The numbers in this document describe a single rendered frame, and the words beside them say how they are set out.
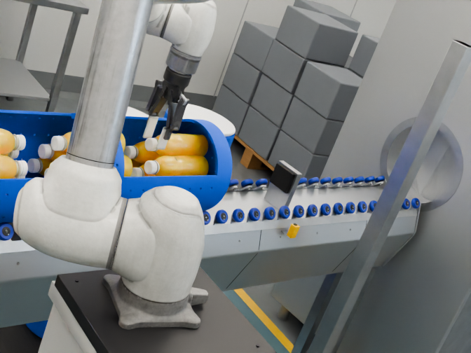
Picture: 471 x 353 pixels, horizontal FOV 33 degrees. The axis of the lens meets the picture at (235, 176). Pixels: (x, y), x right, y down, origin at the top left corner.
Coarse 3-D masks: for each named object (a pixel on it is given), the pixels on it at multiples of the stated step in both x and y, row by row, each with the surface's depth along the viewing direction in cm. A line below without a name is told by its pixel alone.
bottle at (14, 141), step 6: (0, 132) 191; (6, 132) 192; (0, 138) 190; (6, 138) 192; (12, 138) 193; (0, 144) 190; (6, 144) 192; (12, 144) 193; (18, 144) 195; (0, 150) 191; (6, 150) 192; (12, 150) 194
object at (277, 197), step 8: (280, 160) 279; (280, 168) 276; (288, 168) 275; (272, 176) 279; (280, 176) 276; (288, 176) 273; (296, 176) 273; (272, 184) 281; (280, 184) 276; (288, 184) 273; (296, 184) 275; (272, 192) 281; (280, 192) 278; (288, 192) 275; (272, 200) 281; (280, 200) 278; (288, 200) 277
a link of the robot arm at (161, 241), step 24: (144, 192) 165; (168, 192) 162; (144, 216) 159; (168, 216) 158; (192, 216) 160; (120, 240) 159; (144, 240) 158; (168, 240) 158; (192, 240) 160; (120, 264) 161; (144, 264) 160; (168, 264) 160; (192, 264) 163; (144, 288) 163; (168, 288) 163
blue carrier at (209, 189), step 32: (32, 128) 213; (64, 128) 220; (128, 128) 235; (160, 128) 243; (192, 128) 246; (224, 160) 233; (0, 192) 183; (128, 192) 210; (192, 192) 227; (224, 192) 236
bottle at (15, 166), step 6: (0, 156) 189; (6, 156) 190; (0, 162) 187; (6, 162) 189; (12, 162) 190; (18, 162) 193; (0, 168) 187; (6, 168) 188; (12, 168) 190; (18, 168) 193; (0, 174) 187; (6, 174) 189; (12, 174) 190; (18, 174) 193
